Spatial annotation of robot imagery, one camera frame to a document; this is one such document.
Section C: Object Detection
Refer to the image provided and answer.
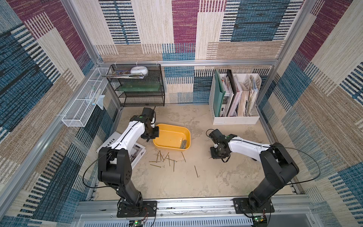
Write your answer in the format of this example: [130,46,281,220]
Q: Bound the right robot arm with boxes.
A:
[208,129,299,212]

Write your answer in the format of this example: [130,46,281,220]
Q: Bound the green folder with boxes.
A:
[213,70,226,117]

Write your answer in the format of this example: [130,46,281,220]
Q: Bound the white file organizer box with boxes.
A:
[209,70,262,125]

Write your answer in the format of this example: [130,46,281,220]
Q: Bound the white wire wall basket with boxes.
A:
[62,67,108,127]

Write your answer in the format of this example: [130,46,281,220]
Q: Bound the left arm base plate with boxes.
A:
[116,201,157,218]

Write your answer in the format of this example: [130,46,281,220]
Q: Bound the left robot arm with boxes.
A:
[97,107,159,213]

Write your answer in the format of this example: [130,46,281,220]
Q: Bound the yellow plastic storage box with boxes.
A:
[153,124,192,151]

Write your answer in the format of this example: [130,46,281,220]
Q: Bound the white round object on shelf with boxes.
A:
[130,66,148,76]

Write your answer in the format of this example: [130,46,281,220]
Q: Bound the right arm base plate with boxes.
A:
[232,197,275,214]

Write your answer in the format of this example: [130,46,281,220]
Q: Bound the black wire mesh shelf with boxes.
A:
[105,63,165,107]

